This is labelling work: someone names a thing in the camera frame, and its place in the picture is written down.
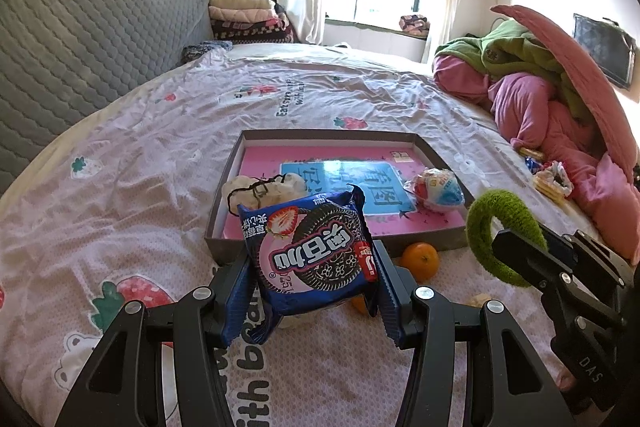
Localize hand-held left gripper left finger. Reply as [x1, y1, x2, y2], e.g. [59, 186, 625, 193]
[55, 257, 256, 427]

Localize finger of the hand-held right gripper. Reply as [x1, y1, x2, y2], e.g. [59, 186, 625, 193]
[492, 229, 621, 333]
[545, 227, 633, 320]

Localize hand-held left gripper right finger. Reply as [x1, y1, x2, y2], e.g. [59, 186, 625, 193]
[372, 239, 561, 427]

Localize green fluffy scrunchie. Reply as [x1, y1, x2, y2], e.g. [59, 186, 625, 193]
[466, 189, 549, 288]

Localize grey cardboard box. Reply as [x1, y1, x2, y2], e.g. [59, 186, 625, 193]
[204, 129, 478, 265]

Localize blue cookie packet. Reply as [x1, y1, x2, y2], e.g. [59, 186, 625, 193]
[236, 184, 381, 348]

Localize blue red toy egg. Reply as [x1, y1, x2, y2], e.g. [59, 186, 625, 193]
[404, 167, 465, 210]

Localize cream drawstring bag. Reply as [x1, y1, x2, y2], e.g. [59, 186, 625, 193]
[222, 173, 307, 212]

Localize yellow wafer biscuits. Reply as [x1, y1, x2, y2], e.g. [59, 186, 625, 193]
[532, 172, 563, 202]

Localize pink quilt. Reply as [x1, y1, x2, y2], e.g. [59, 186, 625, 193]
[432, 54, 640, 265]

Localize long pink cushion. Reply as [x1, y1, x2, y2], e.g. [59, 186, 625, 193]
[490, 4, 638, 198]

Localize green blanket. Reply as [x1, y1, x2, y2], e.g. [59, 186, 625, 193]
[434, 19, 596, 128]

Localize patterned cloth on windowsill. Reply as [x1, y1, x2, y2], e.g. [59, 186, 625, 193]
[398, 13, 431, 36]

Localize dark floral cloth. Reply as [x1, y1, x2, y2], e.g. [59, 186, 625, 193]
[181, 39, 233, 62]

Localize dark patterned folded blanket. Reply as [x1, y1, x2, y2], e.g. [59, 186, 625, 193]
[210, 14, 296, 44]

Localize pink folded blanket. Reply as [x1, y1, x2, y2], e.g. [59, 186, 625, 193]
[209, 5, 278, 22]

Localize grey quilted headboard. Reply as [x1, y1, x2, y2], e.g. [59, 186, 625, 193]
[0, 0, 213, 198]

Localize cream folded blanket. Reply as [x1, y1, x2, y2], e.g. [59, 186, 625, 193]
[209, 0, 276, 10]

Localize black wall television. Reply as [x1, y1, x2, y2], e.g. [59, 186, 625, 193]
[572, 13, 637, 88]

